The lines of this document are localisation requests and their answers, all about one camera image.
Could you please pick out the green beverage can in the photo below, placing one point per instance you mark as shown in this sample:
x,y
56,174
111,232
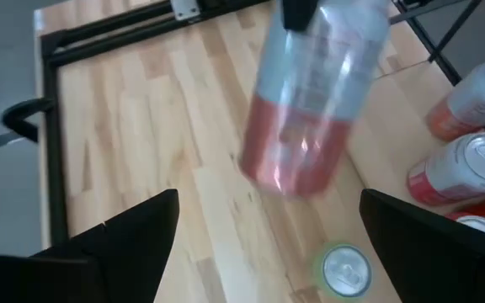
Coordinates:
x,y
345,271

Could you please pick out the red strawberry soda can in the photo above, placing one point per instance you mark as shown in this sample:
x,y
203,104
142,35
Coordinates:
x,y
484,225

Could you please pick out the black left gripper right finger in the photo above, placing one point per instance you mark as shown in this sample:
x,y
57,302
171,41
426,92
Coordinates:
x,y
436,269

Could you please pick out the pink and silver beverage can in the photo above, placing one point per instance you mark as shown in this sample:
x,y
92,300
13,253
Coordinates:
x,y
461,172

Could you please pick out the black aluminium table frame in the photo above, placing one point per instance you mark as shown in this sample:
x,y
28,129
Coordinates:
x,y
53,168

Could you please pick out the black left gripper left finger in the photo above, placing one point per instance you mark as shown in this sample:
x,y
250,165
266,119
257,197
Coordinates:
x,y
141,252

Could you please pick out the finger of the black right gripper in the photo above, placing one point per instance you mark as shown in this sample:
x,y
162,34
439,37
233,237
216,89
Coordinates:
x,y
299,14

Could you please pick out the black rail bracket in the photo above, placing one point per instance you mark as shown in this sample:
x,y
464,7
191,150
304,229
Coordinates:
x,y
21,115

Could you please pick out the silver and salmon seltzer can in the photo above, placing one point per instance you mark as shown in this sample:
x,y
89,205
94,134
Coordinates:
x,y
301,126
474,101

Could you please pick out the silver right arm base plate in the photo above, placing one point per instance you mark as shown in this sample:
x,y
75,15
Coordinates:
x,y
185,9

